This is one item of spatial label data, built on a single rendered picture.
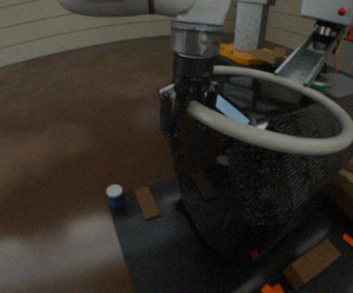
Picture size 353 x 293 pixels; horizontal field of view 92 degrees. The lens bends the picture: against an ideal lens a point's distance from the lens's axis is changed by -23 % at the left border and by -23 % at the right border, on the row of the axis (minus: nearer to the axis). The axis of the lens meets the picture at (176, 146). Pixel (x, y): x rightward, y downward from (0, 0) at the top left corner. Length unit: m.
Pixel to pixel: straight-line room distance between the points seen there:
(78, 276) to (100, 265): 0.14
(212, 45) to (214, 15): 0.05
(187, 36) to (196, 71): 0.06
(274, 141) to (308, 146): 0.06
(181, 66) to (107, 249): 1.11
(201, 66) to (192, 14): 0.09
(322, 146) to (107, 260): 1.15
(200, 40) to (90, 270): 1.19
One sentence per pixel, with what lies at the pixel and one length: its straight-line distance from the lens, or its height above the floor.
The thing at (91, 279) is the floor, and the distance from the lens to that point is 1.26.
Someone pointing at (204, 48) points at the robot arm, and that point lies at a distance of 0.36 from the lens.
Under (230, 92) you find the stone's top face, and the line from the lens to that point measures 0.81.
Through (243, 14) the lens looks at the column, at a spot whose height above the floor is 1.06.
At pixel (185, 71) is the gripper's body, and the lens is 0.37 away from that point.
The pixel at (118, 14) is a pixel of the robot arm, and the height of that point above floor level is 1.12.
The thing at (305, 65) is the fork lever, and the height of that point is 0.94.
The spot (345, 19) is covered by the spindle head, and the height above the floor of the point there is 1.15.
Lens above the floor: 1.14
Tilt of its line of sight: 39 degrees down
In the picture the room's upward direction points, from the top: straight up
